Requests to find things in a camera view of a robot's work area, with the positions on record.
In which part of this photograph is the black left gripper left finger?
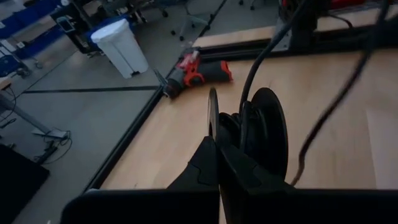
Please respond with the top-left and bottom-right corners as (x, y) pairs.
(60, 135), (220, 224)

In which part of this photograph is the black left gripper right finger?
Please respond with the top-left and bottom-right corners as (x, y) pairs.
(218, 144), (398, 224)

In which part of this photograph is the black braided cord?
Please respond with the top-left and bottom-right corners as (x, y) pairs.
(238, 0), (391, 187)

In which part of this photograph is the black floor mat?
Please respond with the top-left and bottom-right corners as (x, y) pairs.
(0, 144), (50, 224)

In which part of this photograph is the white trash bin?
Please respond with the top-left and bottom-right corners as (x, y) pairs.
(90, 18), (150, 80)

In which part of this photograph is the grey office chair base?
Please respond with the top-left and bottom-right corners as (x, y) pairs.
(170, 9), (210, 42)

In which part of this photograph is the grey desk leg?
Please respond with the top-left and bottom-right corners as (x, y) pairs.
(0, 93), (69, 140)

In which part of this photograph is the red storage bin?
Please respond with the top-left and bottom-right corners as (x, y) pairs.
(329, 0), (368, 9)

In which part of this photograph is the blue storage bin shelf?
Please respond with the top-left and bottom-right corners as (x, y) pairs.
(0, 0), (68, 77)

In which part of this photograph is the red black cordless drill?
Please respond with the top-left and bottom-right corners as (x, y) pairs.
(162, 51), (234, 100)

